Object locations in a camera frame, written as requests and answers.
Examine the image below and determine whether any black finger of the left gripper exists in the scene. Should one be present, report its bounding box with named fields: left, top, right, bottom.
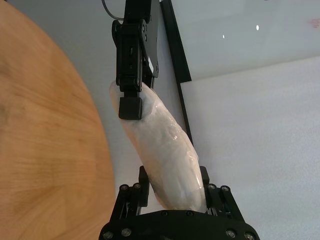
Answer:
left=111, top=18, right=150, bottom=121

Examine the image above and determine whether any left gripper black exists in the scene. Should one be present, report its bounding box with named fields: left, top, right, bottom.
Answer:
left=123, top=0, right=161, bottom=89

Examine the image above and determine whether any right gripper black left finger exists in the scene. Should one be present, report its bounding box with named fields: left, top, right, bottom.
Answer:
left=113, top=165, right=151, bottom=218

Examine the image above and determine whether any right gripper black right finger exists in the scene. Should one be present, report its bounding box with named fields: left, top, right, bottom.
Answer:
left=199, top=166, right=245, bottom=222

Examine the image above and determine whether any white plastic-wrapped sandbag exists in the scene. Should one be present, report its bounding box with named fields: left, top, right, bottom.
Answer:
left=108, top=80, right=204, bottom=211

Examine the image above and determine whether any black wall rail strip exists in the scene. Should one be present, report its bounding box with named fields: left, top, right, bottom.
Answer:
left=159, top=0, right=197, bottom=151

